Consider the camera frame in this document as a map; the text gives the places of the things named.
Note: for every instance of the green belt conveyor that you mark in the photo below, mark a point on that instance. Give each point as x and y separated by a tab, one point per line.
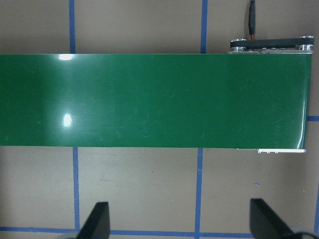
149	99

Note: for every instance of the black conveyor drive belt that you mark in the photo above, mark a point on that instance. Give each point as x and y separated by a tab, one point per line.
271	43

